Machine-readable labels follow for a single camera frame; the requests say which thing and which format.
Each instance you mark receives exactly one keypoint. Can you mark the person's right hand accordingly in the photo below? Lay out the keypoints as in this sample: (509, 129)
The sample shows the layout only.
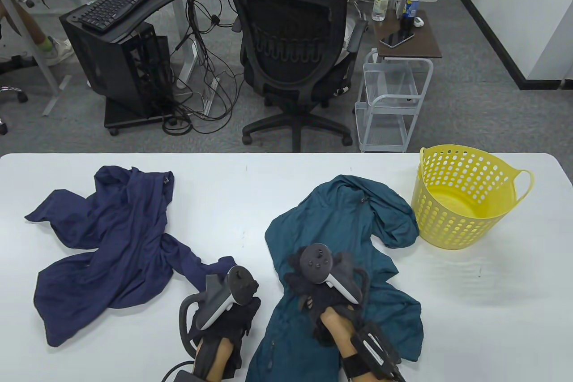
(322, 299)

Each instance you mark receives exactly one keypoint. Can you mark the person's left hand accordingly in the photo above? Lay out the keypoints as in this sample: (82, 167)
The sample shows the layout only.
(235, 321)

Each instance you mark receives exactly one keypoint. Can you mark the teal zipper clothes jacket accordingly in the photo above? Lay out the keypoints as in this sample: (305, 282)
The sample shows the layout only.
(340, 212)

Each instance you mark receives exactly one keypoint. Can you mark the navy blue clothes jacket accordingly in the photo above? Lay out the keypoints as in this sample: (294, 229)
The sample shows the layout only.
(116, 238)

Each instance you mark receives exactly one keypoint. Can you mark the person's left forearm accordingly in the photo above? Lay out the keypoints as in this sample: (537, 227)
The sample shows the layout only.
(219, 362)

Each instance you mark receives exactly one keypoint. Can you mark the person's right forearm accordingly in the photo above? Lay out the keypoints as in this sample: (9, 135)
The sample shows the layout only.
(338, 328)

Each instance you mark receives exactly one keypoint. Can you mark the grey left hand controller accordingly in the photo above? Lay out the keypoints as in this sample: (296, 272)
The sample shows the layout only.
(239, 283)

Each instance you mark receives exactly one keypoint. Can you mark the grey hand controller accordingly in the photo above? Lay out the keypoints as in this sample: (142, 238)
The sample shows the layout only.
(239, 283)
(318, 259)

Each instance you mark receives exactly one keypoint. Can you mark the grey right hand controller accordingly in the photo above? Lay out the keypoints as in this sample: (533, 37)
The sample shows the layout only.
(318, 259)

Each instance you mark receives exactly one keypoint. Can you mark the yellow perforated plastic basket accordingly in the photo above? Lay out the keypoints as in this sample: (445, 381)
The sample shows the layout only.
(452, 221)

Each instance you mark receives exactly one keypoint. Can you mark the black mesh office chair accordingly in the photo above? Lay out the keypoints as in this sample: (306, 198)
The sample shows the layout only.
(291, 86)

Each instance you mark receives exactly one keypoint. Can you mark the black rolling computer platform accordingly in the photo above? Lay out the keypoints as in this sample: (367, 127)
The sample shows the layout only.
(121, 115)

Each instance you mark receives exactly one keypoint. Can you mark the black smartphone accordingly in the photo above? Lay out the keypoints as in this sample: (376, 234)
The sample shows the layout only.
(396, 39)

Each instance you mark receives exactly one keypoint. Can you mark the brown side table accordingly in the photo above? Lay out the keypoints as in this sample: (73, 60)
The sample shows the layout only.
(425, 39)

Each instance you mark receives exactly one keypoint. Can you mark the black computer tower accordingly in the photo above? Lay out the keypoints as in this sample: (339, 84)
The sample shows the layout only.
(98, 59)

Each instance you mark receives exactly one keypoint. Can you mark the blue cap soda bottle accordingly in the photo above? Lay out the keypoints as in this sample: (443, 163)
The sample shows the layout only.
(409, 8)

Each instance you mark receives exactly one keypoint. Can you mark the chrome chair base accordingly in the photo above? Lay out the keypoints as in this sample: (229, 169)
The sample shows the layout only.
(18, 96)

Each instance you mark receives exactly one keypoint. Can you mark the black keyboard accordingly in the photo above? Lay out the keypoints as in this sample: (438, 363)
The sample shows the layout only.
(118, 3)

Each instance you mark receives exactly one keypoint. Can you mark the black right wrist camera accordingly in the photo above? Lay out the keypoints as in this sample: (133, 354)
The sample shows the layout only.
(371, 346)

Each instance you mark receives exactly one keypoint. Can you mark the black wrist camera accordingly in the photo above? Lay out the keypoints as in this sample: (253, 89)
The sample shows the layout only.
(371, 346)
(188, 376)

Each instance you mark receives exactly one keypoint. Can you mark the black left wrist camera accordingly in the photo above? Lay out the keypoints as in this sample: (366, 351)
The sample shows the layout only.
(188, 376)

